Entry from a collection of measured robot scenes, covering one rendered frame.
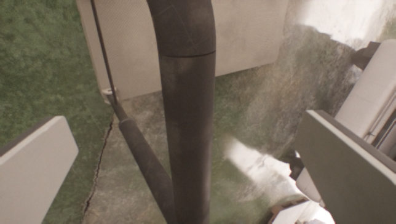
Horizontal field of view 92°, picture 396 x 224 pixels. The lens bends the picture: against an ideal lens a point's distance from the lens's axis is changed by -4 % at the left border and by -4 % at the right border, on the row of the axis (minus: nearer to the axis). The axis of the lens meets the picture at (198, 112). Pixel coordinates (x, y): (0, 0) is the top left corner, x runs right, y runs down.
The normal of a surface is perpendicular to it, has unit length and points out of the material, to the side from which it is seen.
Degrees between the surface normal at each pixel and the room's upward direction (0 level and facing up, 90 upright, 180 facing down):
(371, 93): 87
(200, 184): 7
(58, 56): 0
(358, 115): 87
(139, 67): 0
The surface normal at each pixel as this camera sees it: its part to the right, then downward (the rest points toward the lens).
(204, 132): 0.62, 0.40
